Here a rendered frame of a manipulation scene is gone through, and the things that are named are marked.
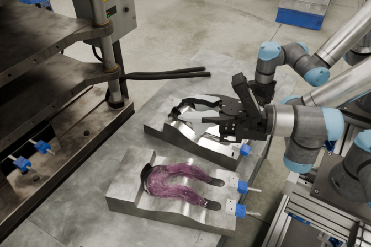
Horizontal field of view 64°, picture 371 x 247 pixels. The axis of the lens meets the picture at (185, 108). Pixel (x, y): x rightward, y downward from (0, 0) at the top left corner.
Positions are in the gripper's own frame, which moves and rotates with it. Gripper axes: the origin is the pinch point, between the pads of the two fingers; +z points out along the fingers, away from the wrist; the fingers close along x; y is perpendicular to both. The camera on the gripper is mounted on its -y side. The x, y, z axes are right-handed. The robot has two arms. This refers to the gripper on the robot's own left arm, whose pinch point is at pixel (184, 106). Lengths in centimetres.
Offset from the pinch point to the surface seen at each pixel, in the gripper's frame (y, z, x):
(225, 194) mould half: 57, -14, 24
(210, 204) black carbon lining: 59, -9, 19
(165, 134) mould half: 53, 15, 53
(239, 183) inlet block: 55, -20, 28
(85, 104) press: 57, 66, 79
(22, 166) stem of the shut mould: 54, 71, 25
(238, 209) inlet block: 57, -19, 17
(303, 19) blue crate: 87, -121, 357
